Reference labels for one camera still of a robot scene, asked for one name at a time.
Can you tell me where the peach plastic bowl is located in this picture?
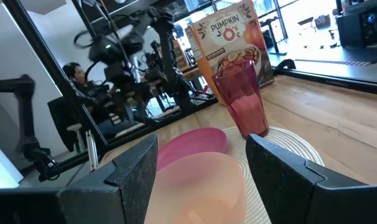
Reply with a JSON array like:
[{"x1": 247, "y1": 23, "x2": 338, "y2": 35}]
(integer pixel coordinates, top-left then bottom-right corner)
[{"x1": 144, "y1": 151, "x2": 248, "y2": 224}]

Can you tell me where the black computer tower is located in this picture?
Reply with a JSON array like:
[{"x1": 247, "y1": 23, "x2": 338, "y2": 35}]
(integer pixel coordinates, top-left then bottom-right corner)
[{"x1": 335, "y1": 5, "x2": 377, "y2": 49}]

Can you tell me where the white round woven placemat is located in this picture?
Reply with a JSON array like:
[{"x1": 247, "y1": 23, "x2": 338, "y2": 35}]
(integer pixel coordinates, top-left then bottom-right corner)
[{"x1": 221, "y1": 125, "x2": 325, "y2": 224}]

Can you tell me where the orange pumpkin cereal box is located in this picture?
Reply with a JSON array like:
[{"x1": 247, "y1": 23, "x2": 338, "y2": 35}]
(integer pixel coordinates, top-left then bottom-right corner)
[{"x1": 184, "y1": 0, "x2": 275, "y2": 105}]

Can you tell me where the red translucent tumbler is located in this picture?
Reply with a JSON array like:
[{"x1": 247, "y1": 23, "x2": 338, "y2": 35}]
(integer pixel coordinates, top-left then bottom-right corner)
[{"x1": 212, "y1": 59, "x2": 270, "y2": 140}]

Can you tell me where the black metal table frame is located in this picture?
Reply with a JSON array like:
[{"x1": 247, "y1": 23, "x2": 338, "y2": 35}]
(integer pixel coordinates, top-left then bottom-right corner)
[{"x1": 1, "y1": 0, "x2": 377, "y2": 182}]

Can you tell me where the magenta plastic plate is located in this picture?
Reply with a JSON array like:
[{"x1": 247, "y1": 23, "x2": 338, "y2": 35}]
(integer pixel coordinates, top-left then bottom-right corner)
[{"x1": 156, "y1": 127, "x2": 228, "y2": 172}]

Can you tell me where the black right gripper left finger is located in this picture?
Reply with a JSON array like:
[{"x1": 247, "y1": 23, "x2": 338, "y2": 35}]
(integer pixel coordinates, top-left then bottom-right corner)
[{"x1": 0, "y1": 134, "x2": 159, "y2": 224}]

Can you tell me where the person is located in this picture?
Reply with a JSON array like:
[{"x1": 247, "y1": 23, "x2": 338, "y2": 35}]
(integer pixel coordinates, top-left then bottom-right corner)
[{"x1": 62, "y1": 62, "x2": 136, "y2": 135}]

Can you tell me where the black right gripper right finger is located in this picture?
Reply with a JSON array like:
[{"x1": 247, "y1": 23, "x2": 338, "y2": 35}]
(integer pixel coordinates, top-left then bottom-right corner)
[{"x1": 246, "y1": 133, "x2": 377, "y2": 224}]

